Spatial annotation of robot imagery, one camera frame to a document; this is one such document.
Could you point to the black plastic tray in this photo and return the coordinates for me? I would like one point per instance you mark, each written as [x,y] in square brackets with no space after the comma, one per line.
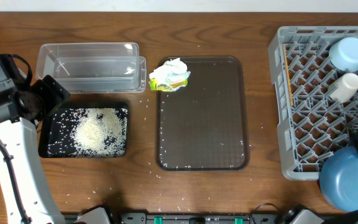
[85,133]

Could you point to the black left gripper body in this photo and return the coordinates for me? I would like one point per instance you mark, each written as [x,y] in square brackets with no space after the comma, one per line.
[45,98]

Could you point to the white plastic cup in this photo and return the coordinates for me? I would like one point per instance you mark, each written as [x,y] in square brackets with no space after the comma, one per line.
[344,87]

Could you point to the orange chopstick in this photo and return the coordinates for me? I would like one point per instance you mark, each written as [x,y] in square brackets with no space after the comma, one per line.
[287,74]

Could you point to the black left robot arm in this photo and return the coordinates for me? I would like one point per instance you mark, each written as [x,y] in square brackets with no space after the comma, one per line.
[24,187]

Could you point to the brown serving tray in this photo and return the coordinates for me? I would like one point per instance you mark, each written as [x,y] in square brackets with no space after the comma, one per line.
[203,126]

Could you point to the dark blue plate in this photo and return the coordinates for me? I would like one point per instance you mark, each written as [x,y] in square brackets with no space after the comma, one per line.
[338,179]

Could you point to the yellow green snack wrapper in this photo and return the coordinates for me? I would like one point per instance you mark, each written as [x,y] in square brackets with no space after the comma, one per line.
[169,87]

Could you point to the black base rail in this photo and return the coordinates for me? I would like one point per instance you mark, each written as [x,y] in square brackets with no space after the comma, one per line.
[133,218]

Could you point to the clear plastic bin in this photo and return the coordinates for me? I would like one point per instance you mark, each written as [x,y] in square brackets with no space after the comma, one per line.
[98,67]

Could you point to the light blue bowl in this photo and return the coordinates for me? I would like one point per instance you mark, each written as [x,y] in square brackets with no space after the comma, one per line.
[344,54]

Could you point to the grey dishwasher rack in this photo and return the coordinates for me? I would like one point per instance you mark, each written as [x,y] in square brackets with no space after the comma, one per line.
[316,125]

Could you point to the white paper napkin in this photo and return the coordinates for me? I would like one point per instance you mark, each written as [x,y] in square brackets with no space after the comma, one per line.
[171,72]

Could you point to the pile of white rice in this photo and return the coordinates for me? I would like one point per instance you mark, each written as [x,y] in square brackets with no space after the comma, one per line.
[95,132]

